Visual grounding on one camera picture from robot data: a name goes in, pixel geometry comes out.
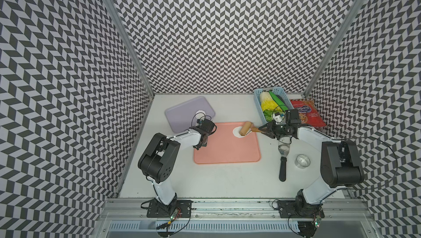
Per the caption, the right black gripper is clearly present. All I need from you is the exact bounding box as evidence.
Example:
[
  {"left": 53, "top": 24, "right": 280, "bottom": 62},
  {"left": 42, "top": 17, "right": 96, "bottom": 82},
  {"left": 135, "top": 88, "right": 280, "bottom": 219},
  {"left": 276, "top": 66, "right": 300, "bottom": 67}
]
[{"left": 258, "top": 120, "right": 289, "bottom": 139}]

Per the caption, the wooden dough roller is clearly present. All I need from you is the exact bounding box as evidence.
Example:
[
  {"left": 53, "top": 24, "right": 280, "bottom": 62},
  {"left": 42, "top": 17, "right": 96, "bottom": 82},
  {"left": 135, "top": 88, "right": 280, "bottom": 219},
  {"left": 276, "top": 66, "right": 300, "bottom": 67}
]
[{"left": 239, "top": 121, "right": 261, "bottom": 137}]

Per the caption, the pink tray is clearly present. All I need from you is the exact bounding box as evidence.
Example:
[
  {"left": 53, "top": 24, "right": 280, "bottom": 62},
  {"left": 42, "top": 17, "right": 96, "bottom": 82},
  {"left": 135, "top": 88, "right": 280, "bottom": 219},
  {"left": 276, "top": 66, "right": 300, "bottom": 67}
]
[{"left": 194, "top": 122, "right": 261, "bottom": 165}]

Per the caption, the white dough piece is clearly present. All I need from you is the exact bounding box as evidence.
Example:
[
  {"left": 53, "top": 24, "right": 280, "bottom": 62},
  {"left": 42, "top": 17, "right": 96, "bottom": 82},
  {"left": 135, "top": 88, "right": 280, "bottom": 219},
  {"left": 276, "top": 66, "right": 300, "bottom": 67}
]
[{"left": 232, "top": 127, "right": 252, "bottom": 138}]

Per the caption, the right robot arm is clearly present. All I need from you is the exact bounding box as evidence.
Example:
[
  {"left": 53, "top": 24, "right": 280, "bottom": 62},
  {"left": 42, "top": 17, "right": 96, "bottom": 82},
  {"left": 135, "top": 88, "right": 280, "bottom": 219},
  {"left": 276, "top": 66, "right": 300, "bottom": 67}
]
[{"left": 252, "top": 109, "right": 365, "bottom": 209}]

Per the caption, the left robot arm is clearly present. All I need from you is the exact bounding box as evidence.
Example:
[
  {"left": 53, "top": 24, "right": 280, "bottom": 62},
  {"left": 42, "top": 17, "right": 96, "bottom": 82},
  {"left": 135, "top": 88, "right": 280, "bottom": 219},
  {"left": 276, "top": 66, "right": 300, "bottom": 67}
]
[{"left": 138, "top": 118, "right": 217, "bottom": 206}]

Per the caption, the round white dough disc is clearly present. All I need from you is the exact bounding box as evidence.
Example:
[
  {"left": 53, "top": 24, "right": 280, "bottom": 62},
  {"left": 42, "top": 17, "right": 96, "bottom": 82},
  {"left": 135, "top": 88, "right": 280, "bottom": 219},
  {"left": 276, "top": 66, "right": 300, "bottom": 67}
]
[{"left": 195, "top": 110, "right": 206, "bottom": 117}]

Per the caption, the green lettuce leaf toy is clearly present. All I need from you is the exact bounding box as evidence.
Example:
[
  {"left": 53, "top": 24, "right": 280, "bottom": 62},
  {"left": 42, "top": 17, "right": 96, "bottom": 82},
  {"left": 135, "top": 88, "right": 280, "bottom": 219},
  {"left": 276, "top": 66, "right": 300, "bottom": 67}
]
[{"left": 263, "top": 109, "right": 275, "bottom": 122}]

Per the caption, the yellow napa cabbage toy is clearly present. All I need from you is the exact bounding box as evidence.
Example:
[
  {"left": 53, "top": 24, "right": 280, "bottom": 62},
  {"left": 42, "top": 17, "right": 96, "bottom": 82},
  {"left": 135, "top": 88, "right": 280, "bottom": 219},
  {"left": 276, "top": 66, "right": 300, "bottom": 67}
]
[{"left": 259, "top": 92, "right": 282, "bottom": 112}]

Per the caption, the lavender tray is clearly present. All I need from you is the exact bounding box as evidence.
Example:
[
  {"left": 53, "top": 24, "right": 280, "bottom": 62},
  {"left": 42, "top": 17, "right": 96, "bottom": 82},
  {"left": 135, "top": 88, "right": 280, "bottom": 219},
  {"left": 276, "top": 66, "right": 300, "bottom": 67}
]
[{"left": 164, "top": 96, "right": 216, "bottom": 133}]

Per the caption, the green cucumber toy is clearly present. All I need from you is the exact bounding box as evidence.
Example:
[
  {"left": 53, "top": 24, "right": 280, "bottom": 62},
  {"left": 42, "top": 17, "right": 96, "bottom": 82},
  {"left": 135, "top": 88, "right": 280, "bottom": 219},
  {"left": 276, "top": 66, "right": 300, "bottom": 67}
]
[{"left": 269, "top": 91, "right": 288, "bottom": 111}]

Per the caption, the light blue plastic basket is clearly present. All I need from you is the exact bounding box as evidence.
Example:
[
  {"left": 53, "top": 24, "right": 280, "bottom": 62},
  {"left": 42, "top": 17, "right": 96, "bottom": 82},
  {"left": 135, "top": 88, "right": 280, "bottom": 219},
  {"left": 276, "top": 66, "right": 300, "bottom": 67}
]
[{"left": 253, "top": 87, "right": 294, "bottom": 125}]

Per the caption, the red snack bag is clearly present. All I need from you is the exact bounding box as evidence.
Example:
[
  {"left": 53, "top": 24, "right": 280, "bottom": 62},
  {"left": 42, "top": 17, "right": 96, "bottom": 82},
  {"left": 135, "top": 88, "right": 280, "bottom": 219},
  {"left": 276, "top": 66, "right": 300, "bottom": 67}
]
[{"left": 291, "top": 100, "right": 326, "bottom": 128}]

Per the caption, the black handled scraper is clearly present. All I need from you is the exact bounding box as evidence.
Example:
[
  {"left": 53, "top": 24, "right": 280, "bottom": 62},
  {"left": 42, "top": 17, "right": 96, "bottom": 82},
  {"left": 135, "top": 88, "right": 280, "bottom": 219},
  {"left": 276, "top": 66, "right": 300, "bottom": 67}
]
[{"left": 278, "top": 140, "right": 292, "bottom": 182}]

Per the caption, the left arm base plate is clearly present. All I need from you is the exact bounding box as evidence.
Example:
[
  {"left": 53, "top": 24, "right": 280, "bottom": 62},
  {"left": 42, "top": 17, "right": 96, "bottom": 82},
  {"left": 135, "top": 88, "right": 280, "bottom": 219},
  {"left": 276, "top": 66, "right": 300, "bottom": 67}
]
[{"left": 146, "top": 199, "right": 193, "bottom": 218}]

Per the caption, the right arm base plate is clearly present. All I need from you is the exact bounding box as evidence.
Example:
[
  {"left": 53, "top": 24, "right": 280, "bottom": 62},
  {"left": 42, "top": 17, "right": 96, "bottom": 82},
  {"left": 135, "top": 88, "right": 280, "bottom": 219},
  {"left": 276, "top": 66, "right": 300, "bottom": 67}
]
[{"left": 274, "top": 200, "right": 325, "bottom": 219}]

